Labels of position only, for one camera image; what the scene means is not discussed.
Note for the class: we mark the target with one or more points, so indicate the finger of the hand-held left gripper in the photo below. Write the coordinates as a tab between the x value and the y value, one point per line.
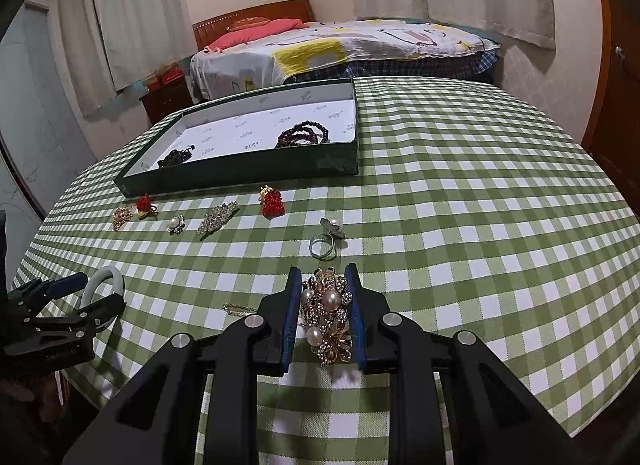
67	284
95	317

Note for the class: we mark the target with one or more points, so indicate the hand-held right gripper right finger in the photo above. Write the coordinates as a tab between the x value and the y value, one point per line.
356	315

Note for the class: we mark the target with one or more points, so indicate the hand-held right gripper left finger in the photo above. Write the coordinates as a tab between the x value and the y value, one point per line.
292	315

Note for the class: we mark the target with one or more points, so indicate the pale jade bangle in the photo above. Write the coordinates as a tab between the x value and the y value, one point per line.
95	277

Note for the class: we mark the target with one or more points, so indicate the large gold pearl brooch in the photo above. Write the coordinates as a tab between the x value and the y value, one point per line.
330	300

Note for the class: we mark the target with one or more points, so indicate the small gold brooch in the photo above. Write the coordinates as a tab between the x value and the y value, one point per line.
121	216

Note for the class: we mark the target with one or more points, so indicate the red knot gold ingot charm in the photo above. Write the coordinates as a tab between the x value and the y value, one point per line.
145	204

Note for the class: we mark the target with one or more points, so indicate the red bead gold pendant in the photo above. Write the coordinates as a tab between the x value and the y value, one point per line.
272	205

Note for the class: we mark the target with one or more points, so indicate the small pearl flower brooch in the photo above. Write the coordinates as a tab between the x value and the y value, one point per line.
175	222

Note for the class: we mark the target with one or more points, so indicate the rhinestone hair clip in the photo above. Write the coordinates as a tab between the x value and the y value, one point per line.
216	217

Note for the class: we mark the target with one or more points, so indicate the green shallow box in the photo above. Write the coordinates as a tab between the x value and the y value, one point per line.
250	172

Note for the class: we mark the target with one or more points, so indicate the green checked tablecloth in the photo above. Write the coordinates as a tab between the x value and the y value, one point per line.
475	220

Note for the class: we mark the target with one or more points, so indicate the dark wooden nightstand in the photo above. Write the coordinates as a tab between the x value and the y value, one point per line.
165	100

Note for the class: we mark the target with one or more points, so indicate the red gift box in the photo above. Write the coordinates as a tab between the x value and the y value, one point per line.
152	83
170	76

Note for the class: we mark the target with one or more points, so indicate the patterned white bedspread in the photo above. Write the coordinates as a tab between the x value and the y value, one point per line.
350	45

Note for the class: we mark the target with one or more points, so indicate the wide white curtain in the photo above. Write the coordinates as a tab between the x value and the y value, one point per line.
130	20

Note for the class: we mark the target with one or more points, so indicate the pink pillow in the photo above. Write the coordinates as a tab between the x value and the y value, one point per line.
250	35

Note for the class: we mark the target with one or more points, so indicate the orange patterned pillow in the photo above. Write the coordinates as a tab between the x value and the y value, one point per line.
250	21

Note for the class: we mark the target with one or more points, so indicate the wooden bed headboard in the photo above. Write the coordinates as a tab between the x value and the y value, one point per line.
225	25

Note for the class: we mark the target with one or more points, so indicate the wooden door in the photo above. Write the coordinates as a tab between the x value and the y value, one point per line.
617	110

